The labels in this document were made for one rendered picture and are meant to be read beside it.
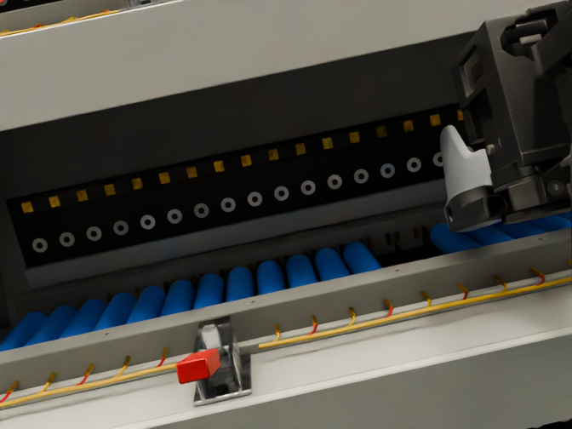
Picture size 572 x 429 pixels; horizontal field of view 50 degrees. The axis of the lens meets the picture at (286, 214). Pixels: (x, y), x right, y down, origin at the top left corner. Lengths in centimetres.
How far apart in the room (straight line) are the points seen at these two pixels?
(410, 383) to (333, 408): 4
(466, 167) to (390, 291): 8
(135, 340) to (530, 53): 24
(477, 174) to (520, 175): 6
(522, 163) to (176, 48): 18
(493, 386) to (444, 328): 4
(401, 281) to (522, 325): 6
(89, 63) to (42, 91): 3
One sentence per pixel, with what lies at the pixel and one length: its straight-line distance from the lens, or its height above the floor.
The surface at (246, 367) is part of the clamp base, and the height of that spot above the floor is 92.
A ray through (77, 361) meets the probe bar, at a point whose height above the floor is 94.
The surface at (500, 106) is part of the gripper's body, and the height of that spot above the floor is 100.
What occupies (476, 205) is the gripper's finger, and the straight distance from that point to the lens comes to 29.
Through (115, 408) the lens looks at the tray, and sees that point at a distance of 33.
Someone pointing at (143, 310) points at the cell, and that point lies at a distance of 39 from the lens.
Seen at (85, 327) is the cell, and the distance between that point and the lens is 40.
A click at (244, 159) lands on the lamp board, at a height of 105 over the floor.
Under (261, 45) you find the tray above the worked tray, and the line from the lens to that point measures 33.
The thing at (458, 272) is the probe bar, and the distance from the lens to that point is 35.
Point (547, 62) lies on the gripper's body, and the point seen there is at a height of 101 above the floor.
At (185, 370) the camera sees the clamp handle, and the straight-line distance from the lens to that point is 24.
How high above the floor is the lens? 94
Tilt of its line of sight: 8 degrees up
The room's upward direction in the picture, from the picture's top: 12 degrees counter-clockwise
